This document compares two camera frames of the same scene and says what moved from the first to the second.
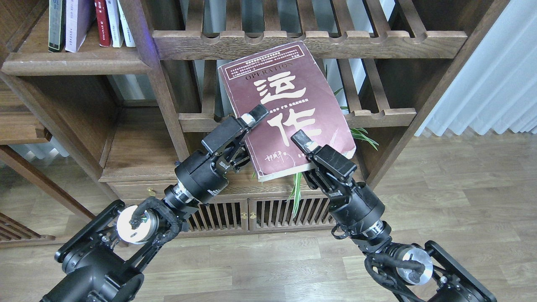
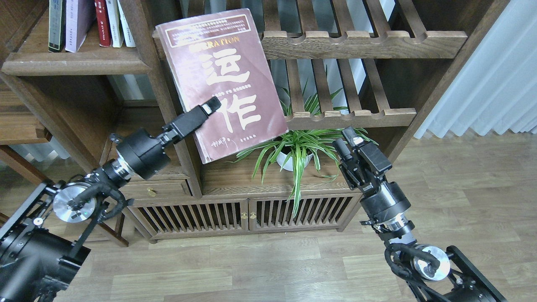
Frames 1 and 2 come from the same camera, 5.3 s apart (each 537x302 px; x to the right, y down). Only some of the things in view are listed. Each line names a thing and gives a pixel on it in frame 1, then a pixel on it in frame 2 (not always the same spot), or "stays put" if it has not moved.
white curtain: (498, 90) stays put
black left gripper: (202, 176) -> (143, 154)
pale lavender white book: (80, 15) stays put
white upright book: (115, 22) stays put
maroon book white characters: (285, 81) -> (218, 55)
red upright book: (103, 23) stays put
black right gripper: (351, 205) -> (384, 201)
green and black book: (57, 25) stays put
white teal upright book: (127, 34) stays put
